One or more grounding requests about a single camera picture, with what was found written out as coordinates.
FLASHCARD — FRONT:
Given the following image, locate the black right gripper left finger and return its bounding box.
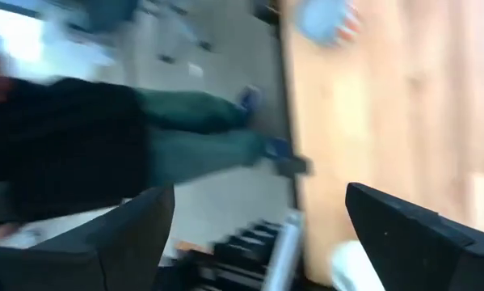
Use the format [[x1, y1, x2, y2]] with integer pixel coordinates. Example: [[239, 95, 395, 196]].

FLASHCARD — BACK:
[[0, 185, 176, 291]]

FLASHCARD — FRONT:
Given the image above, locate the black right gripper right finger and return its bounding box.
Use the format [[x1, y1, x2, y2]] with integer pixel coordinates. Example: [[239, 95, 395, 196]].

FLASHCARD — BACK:
[[345, 181, 484, 291]]

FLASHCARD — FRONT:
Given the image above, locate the mandarin orange can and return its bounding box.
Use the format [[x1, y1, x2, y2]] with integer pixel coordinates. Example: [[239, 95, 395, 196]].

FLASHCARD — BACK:
[[330, 240, 386, 291]]

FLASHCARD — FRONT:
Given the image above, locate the carrot print can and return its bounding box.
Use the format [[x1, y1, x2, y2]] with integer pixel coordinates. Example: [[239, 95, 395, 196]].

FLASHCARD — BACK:
[[293, 0, 362, 46]]

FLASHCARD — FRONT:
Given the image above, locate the person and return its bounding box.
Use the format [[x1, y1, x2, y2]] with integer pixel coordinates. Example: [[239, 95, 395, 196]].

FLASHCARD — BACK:
[[0, 40, 295, 247]]

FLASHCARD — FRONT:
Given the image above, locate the silver aluminium bar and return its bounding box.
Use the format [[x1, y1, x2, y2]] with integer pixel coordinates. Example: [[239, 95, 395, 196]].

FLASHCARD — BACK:
[[261, 209, 306, 291]]

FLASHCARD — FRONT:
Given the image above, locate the blue office chair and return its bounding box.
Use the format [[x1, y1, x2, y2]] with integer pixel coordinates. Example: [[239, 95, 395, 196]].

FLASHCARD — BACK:
[[61, 0, 140, 36]]

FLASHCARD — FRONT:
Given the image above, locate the black robotic device with cables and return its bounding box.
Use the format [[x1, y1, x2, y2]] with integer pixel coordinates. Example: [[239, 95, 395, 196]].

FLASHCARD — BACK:
[[184, 217, 285, 291]]

